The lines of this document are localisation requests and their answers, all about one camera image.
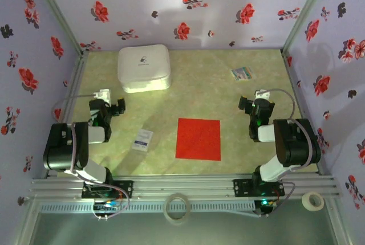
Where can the red square paper sheet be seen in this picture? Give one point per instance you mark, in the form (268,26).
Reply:
(198,139)

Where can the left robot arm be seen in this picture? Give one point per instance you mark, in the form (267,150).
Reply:
(62,148)

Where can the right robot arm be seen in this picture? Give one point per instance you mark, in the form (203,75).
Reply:
(296,142)

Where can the teal orange printed packet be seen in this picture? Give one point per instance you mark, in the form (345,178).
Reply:
(241,74)

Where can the white blue plastic sachet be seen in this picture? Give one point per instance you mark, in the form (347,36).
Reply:
(142,141)

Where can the white zip pouch case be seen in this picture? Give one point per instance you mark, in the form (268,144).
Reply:
(142,65)

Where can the small circuit board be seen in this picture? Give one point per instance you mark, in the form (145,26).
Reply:
(107,206)
(268,203)

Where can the white tape roll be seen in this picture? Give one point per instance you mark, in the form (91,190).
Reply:
(306,203)

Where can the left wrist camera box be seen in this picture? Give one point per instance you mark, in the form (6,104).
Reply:
(102,95)

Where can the aluminium side rail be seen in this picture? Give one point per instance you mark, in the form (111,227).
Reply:
(291,79)
(75,81)

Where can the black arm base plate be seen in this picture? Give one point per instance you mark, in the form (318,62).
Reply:
(127,189)
(242,189)

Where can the aluminium table edge rail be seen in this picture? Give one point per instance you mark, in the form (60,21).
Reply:
(182,185)

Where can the aluminium corner post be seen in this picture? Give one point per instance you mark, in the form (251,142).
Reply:
(58,14)
(305,14)

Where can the aluminium frame leg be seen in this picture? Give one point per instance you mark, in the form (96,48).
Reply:
(336,222)
(25,225)

